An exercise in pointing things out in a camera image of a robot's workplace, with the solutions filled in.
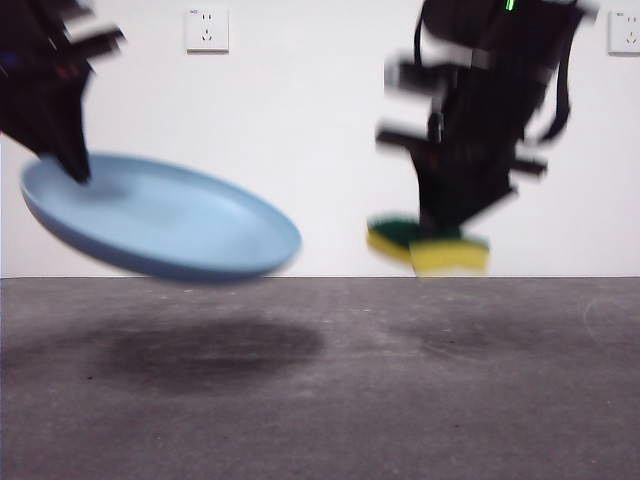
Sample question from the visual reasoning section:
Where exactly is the yellow sponge with green pad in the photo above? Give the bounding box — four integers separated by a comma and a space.
365, 212, 491, 279

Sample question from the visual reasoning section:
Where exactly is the light blue round plate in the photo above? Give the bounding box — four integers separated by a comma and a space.
19, 152, 304, 286

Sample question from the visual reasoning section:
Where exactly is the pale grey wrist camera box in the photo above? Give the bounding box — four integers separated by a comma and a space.
385, 57, 454, 95

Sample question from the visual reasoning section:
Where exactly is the flat black cable loop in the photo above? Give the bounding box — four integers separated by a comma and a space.
527, 22, 572, 147

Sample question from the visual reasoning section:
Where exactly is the thin black cable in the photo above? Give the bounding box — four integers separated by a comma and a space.
412, 3, 434, 66

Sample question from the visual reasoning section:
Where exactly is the white wall socket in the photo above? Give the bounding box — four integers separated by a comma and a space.
607, 10, 640, 57
185, 7, 231, 55

